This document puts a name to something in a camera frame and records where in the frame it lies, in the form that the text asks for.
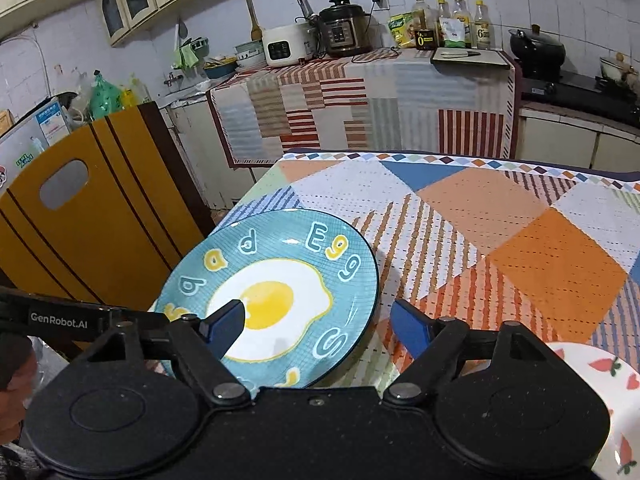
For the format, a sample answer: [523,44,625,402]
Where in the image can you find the blue fried egg plate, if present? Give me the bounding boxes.
[151,208,378,392]

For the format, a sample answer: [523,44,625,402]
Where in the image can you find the pink bunny carrot plate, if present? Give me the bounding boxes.
[548,341,640,479]

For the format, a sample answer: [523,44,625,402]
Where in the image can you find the person's left hand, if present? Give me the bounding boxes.
[0,351,37,445]

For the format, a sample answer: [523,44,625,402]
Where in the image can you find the yellow wooden chair back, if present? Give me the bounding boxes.
[1,103,214,311]

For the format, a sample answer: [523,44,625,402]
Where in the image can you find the colourful patchwork tablecloth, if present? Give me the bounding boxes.
[227,153,639,388]

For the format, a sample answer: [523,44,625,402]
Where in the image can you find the white refrigerator with stickers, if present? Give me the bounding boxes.
[0,98,72,192]

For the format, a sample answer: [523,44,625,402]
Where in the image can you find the green plastic bottle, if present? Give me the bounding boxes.
[89,70,122,120]

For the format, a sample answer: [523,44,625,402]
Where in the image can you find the striped patchwork counter cloth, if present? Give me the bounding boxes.
[208,48,518,167]

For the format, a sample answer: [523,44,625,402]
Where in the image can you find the black cutting board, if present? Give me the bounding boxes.
[431,48,510,67]

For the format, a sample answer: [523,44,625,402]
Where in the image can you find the black wok on stove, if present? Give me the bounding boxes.
[509,24,566,68]

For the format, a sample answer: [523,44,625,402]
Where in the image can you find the white rice cooker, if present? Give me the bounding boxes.
[262,22,317,68]

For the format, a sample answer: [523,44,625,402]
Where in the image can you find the oil bottle yellow cap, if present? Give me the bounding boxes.
[473,0,492,50]

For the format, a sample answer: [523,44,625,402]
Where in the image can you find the black electric pressure cooker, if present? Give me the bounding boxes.
[318,0,372,58]

